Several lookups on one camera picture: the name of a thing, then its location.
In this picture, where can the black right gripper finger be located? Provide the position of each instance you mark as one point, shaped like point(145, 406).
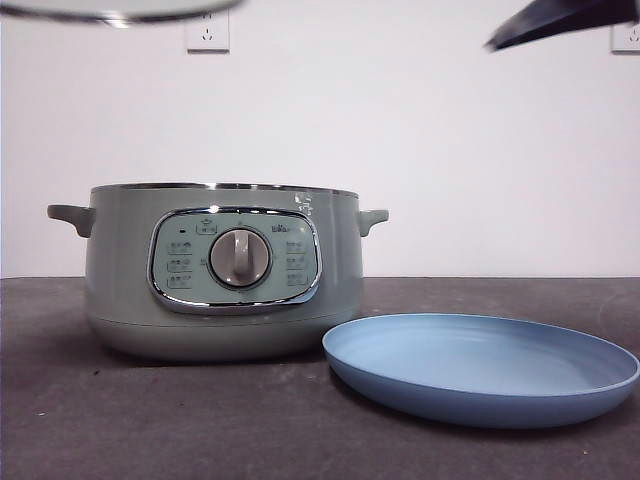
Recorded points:
point(555, 22)

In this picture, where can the glass lid with green knob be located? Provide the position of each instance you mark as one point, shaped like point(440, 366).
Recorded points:
point(125, 9)

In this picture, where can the blue round plate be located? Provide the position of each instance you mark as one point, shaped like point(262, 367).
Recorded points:
point(475, 395)

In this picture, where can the pale green electric steamer pot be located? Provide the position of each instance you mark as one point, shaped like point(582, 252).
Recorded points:
point(125, 280)

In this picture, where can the white wall socket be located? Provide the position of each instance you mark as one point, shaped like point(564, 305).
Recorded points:
point(208, 37)
point(627, 40)

